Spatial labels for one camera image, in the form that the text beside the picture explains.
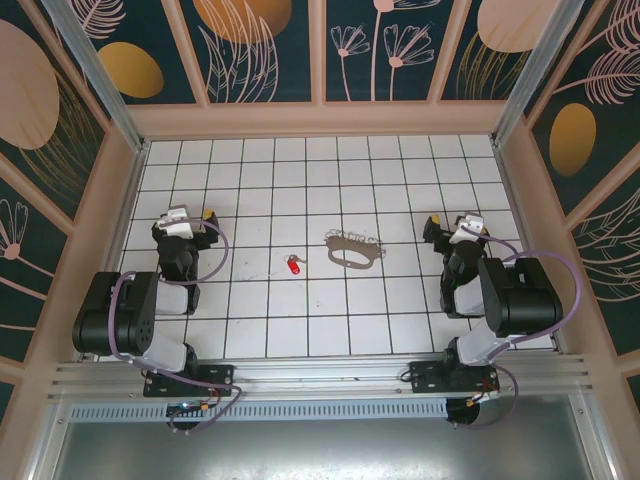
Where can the metal keyring holder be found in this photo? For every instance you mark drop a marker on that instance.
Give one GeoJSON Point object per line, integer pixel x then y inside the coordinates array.
{"type": "Point", "coordinates": [350, 248]}

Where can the key with red tag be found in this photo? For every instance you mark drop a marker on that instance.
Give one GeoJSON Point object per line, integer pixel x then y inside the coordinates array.
{"type": "Point", "coordinates": [294, 267]}

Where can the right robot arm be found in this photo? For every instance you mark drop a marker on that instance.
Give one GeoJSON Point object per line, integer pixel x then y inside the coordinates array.
{"type": "Point", "coordinates": [525, 300]}

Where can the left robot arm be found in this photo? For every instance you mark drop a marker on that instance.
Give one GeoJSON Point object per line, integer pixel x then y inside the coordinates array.
{"type": "Point", "coordinates": [105, 310]}

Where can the yellow power connector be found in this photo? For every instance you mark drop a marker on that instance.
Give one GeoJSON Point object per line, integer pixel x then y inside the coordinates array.
{"type": "Point", "coordinates": [474, 401]}

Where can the small circuit board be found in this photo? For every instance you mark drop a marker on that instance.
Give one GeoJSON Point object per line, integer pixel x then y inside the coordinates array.
{"type": "Point", "coordinates": [192, 407]}

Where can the grey metal sheet panel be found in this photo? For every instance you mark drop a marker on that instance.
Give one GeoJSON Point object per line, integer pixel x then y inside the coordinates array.
{"type": "Point", "coordinates": [320, 450]}

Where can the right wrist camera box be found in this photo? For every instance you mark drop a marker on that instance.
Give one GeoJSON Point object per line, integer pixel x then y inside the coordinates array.
{"type": "Point", "coordinates": [467, 227]}

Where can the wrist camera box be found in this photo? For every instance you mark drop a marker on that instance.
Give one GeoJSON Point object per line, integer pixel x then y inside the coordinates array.
{"type": "Point", "coordinates": [467, 227]}
{"type": "Point", "coordinates": [175, 222]}

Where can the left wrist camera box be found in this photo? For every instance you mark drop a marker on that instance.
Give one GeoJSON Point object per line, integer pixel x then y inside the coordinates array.
{"type": "Point", "coordinates": [175, 222]}

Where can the aluminium table edge rail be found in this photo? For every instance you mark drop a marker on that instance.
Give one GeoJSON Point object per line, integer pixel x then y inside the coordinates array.
{"type": "Point", "coordinates": [523, 225]}
{"type": "Point", "coordinates": [130, 200]}

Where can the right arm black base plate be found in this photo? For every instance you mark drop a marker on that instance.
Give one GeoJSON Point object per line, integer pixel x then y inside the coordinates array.
{"type": "Point", "coordinates": [425, 375]}

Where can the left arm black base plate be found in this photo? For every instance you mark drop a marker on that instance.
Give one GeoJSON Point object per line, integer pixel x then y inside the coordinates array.
{"type": "Point", "coordinates": [220, 375]}

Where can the aluminium corner post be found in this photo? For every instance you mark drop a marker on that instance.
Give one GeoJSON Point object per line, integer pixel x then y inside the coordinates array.
{"type": "Point", "coordinates": [101, 75]}
{"type": "Point", "coordinates": [531, 75]}

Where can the aluminium mounting rail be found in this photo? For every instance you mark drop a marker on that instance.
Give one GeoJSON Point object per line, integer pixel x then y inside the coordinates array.
{"type": "Point", "coordinates": [320, 372]}

